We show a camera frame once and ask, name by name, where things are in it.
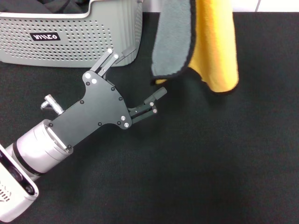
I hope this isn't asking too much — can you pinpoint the black tablecloth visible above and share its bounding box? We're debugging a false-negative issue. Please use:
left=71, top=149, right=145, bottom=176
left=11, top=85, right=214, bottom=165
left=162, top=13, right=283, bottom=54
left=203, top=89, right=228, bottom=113
left=0, top=11, right=299, bottom=224

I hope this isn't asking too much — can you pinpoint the grey perforated plastic storage box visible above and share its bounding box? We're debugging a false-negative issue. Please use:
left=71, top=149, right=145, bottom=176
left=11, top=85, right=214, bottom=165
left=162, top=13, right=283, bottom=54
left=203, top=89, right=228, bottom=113
left=0, top=0, right=143, bottom=68

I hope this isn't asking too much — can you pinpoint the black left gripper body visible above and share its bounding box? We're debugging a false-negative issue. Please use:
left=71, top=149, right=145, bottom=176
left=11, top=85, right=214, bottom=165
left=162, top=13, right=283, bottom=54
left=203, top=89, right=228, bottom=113
left=48, top=71, right=134, bottom=150

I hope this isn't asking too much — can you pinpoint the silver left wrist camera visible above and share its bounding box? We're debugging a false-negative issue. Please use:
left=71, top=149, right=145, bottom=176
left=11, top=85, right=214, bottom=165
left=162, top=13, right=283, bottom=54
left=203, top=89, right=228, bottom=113
left=0, top=144, right=40, bottom=224

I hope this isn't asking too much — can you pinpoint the yellow and grey towel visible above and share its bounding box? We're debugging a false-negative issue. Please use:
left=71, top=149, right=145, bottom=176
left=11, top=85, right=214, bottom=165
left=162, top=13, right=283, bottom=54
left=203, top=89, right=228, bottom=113
left=150, top=0, right=240, bottom=94

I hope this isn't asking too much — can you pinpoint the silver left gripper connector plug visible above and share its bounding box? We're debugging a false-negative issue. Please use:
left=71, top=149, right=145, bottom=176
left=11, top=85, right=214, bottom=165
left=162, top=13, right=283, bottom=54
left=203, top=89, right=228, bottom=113
left=40, top=94, right=64, bottom=115

